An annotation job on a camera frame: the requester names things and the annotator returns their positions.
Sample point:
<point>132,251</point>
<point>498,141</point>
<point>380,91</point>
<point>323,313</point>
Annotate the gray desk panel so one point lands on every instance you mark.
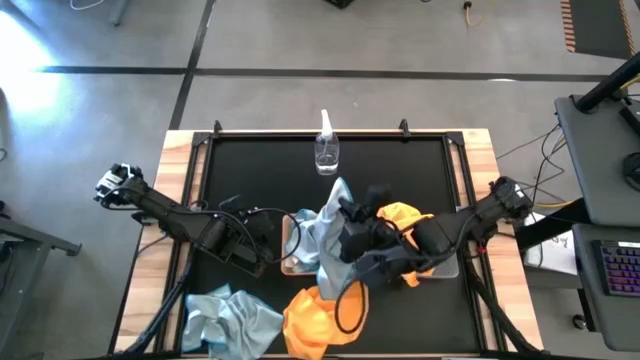
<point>595,160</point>

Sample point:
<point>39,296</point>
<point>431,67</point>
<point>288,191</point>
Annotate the gray keyboard desk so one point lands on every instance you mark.
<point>620,320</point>

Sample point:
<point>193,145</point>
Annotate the clear spray bottle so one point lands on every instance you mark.
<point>327,155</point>

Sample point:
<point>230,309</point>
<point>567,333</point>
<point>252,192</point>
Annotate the black stand pole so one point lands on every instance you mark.
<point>607,85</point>

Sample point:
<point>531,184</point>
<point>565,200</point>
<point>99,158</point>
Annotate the clear plastic basket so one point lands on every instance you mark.
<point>447,267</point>

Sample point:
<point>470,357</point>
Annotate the orange striped floor mat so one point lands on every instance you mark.
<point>600,25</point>

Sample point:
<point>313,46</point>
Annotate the black frame clamp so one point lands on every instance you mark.
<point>217,127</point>
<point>404,127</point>

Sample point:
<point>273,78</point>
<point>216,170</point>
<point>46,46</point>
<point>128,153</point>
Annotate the black backlit keyboard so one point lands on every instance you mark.
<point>620,267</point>

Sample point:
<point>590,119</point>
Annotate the orange plastic basket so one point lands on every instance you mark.
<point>286,270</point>

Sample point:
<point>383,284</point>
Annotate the black table mat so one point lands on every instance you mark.
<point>250,165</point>

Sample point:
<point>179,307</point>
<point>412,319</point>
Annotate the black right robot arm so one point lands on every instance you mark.
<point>450,230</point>

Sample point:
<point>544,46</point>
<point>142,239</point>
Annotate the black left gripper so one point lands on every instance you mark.
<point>247,245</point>

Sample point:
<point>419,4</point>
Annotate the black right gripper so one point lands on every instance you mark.
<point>372,245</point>

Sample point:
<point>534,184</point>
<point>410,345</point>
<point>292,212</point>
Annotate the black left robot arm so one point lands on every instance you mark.
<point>165,215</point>

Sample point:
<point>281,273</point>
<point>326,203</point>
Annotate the white paper sheet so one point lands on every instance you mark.
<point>555,255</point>

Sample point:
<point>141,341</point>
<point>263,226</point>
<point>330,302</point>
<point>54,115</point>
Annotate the gray metal bench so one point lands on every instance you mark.
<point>25,240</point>

